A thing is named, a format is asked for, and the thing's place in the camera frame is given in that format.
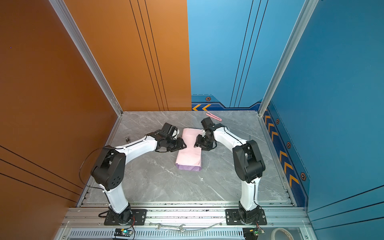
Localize pink wrapping paper sheet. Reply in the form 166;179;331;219
176;128;203;172

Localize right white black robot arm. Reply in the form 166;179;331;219
195;124;267;226

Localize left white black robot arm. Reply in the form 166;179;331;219
91;136;187;225

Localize pink scissors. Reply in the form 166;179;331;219
206;112;222;122

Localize right green circuit board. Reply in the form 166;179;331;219
243;228;259;240

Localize green circuit board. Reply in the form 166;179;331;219
243;228;259;240
113;228;136;240

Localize left green circuit board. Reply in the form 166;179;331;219
113;228;136;240

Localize white tape roll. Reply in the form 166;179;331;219
271;227;295;240

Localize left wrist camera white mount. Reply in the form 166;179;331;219
159;123;179;139

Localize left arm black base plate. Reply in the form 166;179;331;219
104;209;147;227

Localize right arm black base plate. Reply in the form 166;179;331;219
225;208;268;226

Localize silver wrench on rail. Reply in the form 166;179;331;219
149;223;186;233

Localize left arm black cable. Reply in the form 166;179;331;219
78;147;106;190

